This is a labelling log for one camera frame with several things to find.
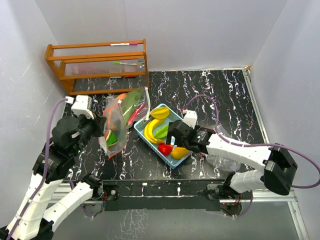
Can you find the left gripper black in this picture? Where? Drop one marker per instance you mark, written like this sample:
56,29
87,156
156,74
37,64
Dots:
99,122

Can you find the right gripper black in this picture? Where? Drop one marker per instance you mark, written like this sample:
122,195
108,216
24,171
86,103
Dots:
169,138

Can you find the yellow mango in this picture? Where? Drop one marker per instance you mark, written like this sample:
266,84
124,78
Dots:
178,153

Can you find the watermelon slice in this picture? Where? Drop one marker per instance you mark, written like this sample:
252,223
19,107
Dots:
110,138

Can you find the clear bag orange zipper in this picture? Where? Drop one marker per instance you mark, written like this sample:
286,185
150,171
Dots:
114,122
218,161

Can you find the red chili pepper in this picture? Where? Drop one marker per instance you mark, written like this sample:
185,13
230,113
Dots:
135,113

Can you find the white dotted zip bag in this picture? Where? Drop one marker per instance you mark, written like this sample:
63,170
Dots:
146,111

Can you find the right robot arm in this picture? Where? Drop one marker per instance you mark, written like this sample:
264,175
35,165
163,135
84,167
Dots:
274,168

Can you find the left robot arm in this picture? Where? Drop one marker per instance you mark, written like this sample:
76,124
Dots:
35,220

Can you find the light blue plastic basket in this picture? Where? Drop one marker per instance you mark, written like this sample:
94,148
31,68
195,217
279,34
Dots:
139,126

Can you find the yellow starfruit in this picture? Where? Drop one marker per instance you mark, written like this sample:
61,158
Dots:
160,113

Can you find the yellow banana bunch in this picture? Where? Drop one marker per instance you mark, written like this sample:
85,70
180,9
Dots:
148,131

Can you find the wooden shelf rack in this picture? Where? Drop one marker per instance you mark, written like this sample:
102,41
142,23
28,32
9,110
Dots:
72,62

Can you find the green pen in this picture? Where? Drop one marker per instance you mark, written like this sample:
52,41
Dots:
124,63

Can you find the pink white pen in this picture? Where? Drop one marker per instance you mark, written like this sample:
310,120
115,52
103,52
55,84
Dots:
124,44

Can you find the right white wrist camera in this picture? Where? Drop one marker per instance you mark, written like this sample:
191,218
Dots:
190,118

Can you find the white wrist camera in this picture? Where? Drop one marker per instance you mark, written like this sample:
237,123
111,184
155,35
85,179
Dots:
81,105
190,118

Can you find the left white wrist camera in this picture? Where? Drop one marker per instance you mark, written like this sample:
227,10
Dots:
81,105

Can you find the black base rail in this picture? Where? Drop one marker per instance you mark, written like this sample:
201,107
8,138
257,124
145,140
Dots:
174,194

